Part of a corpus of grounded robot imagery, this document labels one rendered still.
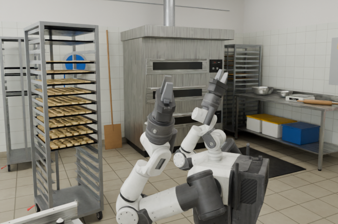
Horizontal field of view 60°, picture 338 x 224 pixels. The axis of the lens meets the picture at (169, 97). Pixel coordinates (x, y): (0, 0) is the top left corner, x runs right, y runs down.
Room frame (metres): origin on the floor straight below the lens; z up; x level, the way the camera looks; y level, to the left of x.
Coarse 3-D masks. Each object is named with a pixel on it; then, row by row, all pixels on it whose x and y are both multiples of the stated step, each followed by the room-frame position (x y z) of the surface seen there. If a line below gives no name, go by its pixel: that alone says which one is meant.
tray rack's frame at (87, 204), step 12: (36, 24) 2.40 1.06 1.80; (48, 24) 2.35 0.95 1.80; (60, 24) 2.41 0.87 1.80; (72, 24) 2.47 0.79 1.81; (84, 24) 2.53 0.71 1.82; (24, 36) 2.82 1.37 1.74; (72, 48) 3.08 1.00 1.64; (36, 180) 2.82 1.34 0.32; (36, 192) 2.82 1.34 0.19; (60, 192) 2.91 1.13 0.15; (72, 192) 2.91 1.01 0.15; (84, 192) 2.91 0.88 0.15; (60, 204) 2.65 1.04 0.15; (84, 204) 2.65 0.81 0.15; (96, 204) 2.65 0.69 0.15
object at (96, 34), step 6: (96, 30) 2.59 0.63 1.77; (96, 36) 2.58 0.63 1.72; (96, 42) 2.58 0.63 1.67; (96, 48) 2.58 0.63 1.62; (96, 54) 2.58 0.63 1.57; (96, 66) 2.58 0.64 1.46; (96, 78) 2.59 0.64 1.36; (96, 90) 2.60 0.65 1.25; (96, 96) 2.60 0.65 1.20; (102, 162) 2.60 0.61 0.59; (102, 168) 2.60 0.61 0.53; (102, 174) 2.59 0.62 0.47; (102, 180) 2.59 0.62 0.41; (102, 186) 2.59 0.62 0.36; (102, 192) 2.59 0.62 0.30; (102, 198) 2.59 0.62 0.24; (102, 204) 2.59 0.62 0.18
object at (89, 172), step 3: (75, 162) 3.09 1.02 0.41; (78, 162) 3.03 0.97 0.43; (78, 165) 3.00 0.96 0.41; (81, 165) 2.96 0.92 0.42; (81, 168) 2.91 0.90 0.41; (84, 168) 2.89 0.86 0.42; (84, 171) 2.83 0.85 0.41; (87, 171) 2.83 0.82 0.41; (90, 171) 2.77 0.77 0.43; (90, 174) 2.75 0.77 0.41; (93, 174) 2.70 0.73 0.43; (93, 177) 2.67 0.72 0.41; (96, 177) 2.64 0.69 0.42; (96, 180) 2.60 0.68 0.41; (99, 180) 2.59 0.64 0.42
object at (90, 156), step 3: (75, 147) 3.04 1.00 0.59; (78, 147) 3.02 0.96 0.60; (81, 147) 2.95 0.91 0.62; (78, 150) 2.95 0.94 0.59; (81, 150) 2.95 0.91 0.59; (84, 150) 2.87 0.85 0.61; (84, 153) 2.85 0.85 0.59; (87, 153) 2.82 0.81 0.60; (87, 156) 2.76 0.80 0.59; (90, 156) 2.75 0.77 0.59; (93, 156) 2.69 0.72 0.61; (93, 159) 2.67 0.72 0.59; (96, 159) 2.63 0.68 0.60; (96, 162) 2.59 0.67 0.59; (99, 162) 2.58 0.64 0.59
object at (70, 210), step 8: (56, 208) 1.16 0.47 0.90; (64, 208) 1.17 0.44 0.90; (72, 208) 1.19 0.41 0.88; (24, 216) 1.10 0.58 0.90; (32, 216) 1.10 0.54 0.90; (40, 216) 1.11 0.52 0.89; (48, 216) 1.13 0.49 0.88; (56, 216) 1.15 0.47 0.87; (64, 216) 1.17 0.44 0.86; (72, 216) 1.19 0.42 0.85
